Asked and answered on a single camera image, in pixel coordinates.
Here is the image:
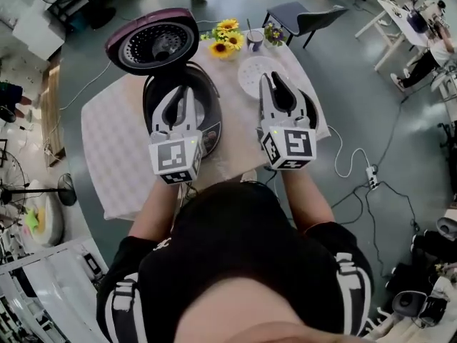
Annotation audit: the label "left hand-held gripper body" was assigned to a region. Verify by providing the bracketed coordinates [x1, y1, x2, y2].
[147, 129, 204, 187]

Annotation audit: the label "potted purple flowers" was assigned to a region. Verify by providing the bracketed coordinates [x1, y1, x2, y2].
[263, 20, 286, 48]

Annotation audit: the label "wooden floor board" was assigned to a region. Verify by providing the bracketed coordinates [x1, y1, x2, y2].
[40, 57, 68, 167]

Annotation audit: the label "green and yellow cloth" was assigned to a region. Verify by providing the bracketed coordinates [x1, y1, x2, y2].
[24, 207, 46, 234]

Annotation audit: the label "person's left forearm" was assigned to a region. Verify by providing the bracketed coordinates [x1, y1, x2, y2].
[127, 180, 179, 241]

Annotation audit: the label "person's black shirt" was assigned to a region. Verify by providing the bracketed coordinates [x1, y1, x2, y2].
[96, 181, 374, 343]

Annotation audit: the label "black shelf unit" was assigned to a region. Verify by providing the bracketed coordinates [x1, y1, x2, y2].
[46, 0, 117, 31]

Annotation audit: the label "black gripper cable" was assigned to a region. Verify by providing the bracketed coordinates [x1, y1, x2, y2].
[263, 168, 283, 196]
[174, 182, 197, 207]

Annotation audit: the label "purple rice cooker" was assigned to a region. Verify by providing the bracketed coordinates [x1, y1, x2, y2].
[105, 8, 224, 162]

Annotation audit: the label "person's right forearm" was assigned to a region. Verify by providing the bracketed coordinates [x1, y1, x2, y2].
[281, 168, 335, 232]

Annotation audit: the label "large black pedestal fan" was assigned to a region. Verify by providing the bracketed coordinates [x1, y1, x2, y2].
[0, 148, 79, 224]

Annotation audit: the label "white beanbag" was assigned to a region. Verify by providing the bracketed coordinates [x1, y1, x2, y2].
[23, 179, 66, 248]

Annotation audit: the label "white power cable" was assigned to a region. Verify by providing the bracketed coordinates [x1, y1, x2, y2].
[326, 124, 373, 179]

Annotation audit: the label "white-edged shoulder strap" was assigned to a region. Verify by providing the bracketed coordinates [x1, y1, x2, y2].
[110, 272, 140, 343]
[335, 252, 374, 335]

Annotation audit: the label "white power strip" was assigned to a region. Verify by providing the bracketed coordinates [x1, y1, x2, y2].
[365, 164, 382, 189]

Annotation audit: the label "white table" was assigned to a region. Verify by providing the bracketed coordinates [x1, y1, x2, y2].
[355, 0, 442, 73]

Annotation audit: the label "checked tablecloth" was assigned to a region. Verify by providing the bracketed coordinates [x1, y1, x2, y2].
[81, 29, 331, 221]

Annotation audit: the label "dark blue mug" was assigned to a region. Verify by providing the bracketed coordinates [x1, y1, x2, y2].
[246, 29, 265, 54]

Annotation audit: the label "white perforated steamer tray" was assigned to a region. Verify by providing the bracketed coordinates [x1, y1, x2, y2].
[238, 56, 288, 101]

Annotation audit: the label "sunflower bouquet in vase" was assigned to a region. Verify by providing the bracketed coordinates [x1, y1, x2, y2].
[199, 18, 246, 61]

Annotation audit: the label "white glossy board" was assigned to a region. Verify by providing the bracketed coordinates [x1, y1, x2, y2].
[0, 236, 110, 343]

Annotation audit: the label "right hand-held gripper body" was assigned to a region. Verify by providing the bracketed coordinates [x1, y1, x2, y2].
[259, 115, 318, 172]

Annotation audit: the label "grey chair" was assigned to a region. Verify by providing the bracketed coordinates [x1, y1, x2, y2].
[266, 1, 349, 49]

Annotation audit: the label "person's face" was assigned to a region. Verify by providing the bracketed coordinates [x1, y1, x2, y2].
[174, 277, 379, 343]

